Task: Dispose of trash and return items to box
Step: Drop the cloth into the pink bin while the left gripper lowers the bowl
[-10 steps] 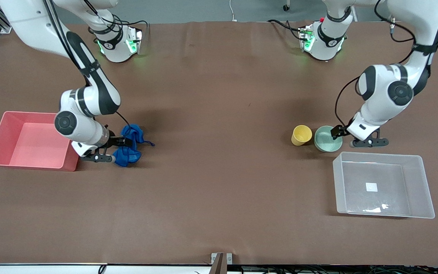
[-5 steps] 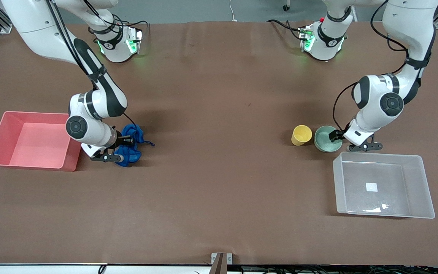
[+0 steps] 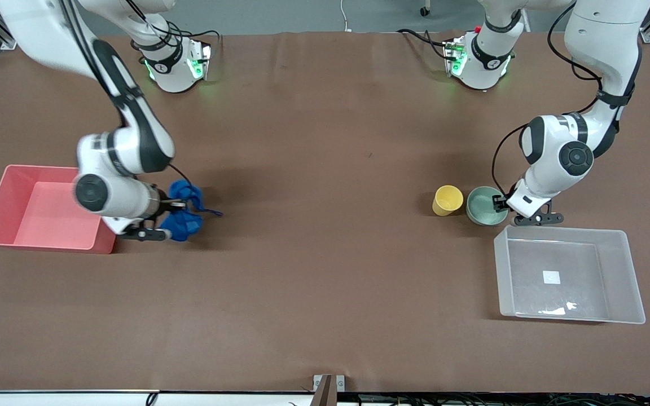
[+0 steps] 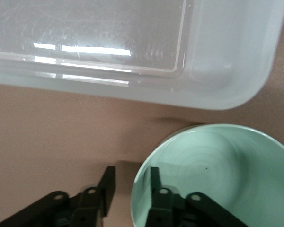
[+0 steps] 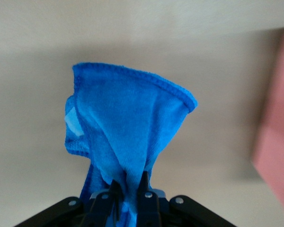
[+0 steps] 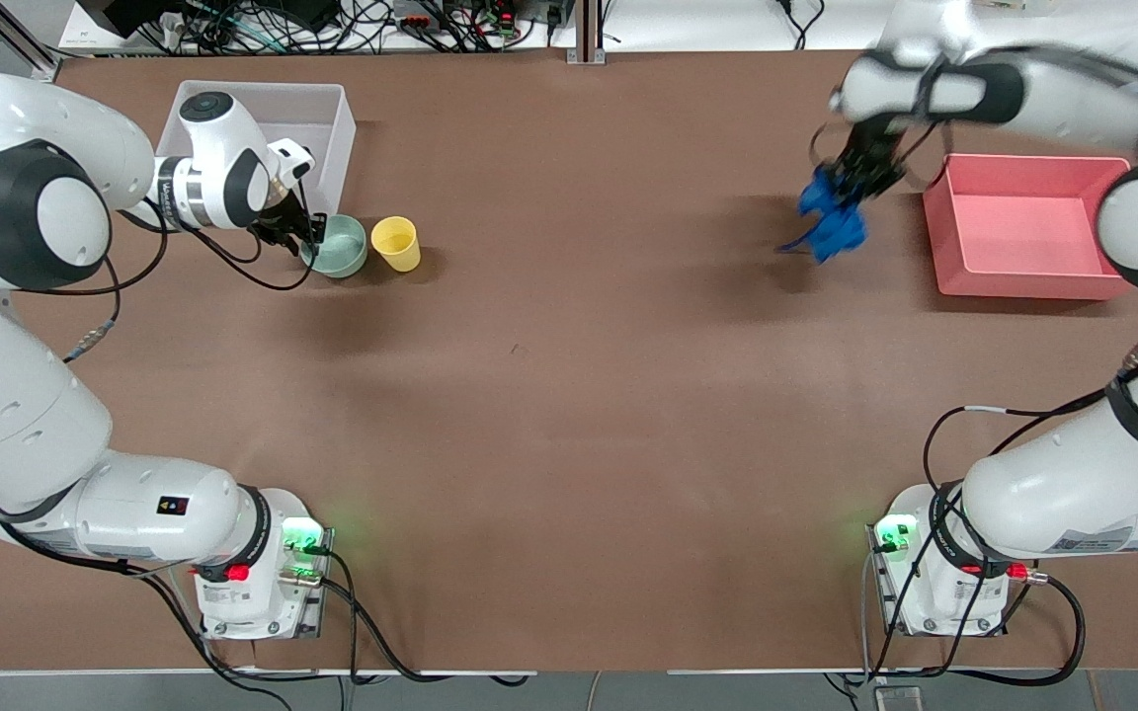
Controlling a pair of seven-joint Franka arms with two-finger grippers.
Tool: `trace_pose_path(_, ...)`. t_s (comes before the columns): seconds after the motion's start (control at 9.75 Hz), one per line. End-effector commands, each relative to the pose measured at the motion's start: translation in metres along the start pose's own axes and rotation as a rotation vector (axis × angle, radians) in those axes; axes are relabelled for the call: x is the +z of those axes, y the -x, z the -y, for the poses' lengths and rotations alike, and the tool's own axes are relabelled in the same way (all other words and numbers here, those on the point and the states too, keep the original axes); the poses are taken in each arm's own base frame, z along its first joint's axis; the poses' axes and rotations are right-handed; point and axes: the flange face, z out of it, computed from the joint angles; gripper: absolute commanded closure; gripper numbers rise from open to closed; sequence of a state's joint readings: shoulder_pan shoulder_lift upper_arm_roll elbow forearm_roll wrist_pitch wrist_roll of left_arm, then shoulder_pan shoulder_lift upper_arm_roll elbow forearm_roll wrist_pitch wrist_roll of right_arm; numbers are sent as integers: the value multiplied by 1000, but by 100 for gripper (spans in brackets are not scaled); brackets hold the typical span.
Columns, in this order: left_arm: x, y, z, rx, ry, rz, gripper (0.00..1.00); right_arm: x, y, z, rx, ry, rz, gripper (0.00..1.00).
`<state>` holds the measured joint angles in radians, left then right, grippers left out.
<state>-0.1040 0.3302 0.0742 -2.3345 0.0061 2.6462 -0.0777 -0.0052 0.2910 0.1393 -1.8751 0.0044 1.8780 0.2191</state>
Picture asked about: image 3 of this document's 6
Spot blue cloth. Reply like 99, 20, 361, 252
159, 179, 224, 242

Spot pale green bowl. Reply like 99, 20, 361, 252
466, 187, 510, 227

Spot yellow cup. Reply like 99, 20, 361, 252
432, 185, 464, 217

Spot pink plastic bin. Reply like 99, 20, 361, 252
0, 165, 117, 254

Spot clear plastic bin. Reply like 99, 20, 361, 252
493, 225, 646, 325

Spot brown table cover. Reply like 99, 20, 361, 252
0, 31, 650, 394

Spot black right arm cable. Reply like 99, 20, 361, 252
60, 0, 193, 189

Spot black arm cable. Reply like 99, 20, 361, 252
60, 0, 193, 189
491, 0, 605, 198

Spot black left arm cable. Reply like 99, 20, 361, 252
491, 0, 605, 198

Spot black right base cable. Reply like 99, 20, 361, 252
125, 0, 221, 57

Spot black base cable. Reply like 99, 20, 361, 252
125, 0, 221, 57
397, 28, 455, 60

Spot white table edge rail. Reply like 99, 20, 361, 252
0, 389, 314, 406

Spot black left base cable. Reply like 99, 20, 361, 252
397, 28, 455, 60

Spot metal table edge bracket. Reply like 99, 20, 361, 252
313, 374, 346, 406

